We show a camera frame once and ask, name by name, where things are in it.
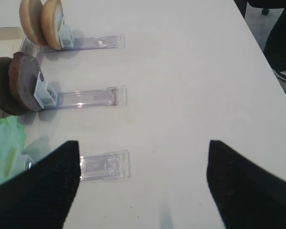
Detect clear lettuce rack track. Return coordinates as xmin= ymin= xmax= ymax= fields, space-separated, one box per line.
xmin=20 ymin=150 xmax=132 ymax=181

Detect clear bun rack track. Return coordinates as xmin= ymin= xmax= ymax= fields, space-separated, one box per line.
xmin=36 ymin=25 xmax=126 ymax=61

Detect bun half near pusher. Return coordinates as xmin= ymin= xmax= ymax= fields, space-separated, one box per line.
xmin=41 ymin=0 xmax=63 ymax=50

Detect bun half outer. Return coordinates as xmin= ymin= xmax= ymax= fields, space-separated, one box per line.
xmin=19 ymin=0 xmax=48 ymax=46

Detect clear patty rack track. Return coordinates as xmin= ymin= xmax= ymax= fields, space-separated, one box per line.
xmin=33 ymin=72 xmax=128 ymax=111

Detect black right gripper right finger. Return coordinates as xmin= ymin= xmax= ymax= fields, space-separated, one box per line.
xmin=206 ymin=140 xmax=286 ymax=229

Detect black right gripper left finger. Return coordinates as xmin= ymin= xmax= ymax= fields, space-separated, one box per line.
xmin=0 ymin=141 xmax=81 ymax=229

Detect green lettuce leaf standing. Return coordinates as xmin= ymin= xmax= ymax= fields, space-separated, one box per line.
xmin=0 ymin=116 xmax=26 ymax=184

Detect person leg with shoe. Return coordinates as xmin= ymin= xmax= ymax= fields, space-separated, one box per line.
xmin=264 ymin=6 xmax=286 ymax=82

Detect brown meat patty front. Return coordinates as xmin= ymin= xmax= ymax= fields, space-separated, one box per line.
xmin=9 ymin=52 xmax=41 ymax=112

